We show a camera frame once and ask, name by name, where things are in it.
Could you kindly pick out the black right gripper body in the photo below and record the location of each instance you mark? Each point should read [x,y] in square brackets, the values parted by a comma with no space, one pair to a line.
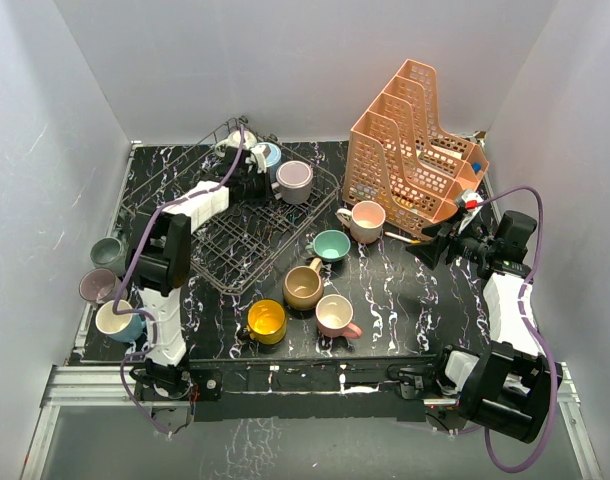
[468,243]

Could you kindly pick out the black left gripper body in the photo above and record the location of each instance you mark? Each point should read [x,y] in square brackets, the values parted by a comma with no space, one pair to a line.
[256,188]

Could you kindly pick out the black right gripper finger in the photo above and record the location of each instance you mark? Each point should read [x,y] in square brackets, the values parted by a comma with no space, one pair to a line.
[443,229]
[428,252]

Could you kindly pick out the light blue textured mug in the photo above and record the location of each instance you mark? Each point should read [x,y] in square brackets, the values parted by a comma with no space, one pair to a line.
[274,160]

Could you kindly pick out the lilac ceramic mug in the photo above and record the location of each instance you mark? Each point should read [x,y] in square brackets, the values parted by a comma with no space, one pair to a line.
[294,180]

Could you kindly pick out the white speckled ceramic mug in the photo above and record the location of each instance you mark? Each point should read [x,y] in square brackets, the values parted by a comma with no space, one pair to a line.
[233,140]

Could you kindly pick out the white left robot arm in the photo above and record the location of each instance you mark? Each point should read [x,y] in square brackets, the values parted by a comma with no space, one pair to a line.
[158,263]

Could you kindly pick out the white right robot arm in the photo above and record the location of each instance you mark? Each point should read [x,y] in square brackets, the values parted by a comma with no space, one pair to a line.
[506,388]

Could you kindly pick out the white yellow marker pen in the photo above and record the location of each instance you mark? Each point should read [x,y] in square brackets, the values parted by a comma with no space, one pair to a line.
[407,240]

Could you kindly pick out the cream pink speckled mug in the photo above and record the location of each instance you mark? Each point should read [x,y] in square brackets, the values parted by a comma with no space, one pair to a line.
[365,221]

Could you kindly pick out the peach plastic file organizer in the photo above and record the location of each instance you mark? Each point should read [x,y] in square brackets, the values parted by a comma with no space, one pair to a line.
[400,157]

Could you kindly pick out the teal green cup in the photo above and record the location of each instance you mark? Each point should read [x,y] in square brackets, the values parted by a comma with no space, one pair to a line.
[329,245]

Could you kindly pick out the tan brown mug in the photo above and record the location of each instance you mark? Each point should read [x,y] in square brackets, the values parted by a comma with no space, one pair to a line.
[303,286]

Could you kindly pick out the pink mug white inside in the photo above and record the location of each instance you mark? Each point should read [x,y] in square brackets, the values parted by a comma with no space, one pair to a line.
[334,317]

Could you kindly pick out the yellow mug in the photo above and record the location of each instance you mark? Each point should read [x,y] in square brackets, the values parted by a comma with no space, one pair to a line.
[266,322]

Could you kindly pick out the grey green mug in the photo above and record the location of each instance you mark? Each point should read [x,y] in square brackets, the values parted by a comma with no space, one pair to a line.
[110,253]

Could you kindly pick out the mauve pink mug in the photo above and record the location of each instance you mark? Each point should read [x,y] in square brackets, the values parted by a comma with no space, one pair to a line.
[99,286]

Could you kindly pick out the blue mug cream inside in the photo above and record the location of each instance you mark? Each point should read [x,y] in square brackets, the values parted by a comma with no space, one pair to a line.
[124,328]

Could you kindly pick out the grey wire dish rack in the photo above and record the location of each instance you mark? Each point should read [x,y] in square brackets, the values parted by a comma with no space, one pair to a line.
[234,248]

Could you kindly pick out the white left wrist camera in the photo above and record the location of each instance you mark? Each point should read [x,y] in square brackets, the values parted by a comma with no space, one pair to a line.
[260,155]

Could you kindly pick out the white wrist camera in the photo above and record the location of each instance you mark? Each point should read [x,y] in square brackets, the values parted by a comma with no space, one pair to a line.
[260,155]
[471,202]

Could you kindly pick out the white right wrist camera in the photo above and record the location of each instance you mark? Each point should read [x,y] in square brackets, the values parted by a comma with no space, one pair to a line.
[471,202]

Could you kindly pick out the aluminium frame rail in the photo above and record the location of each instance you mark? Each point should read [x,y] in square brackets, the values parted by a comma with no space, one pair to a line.
[100,386]

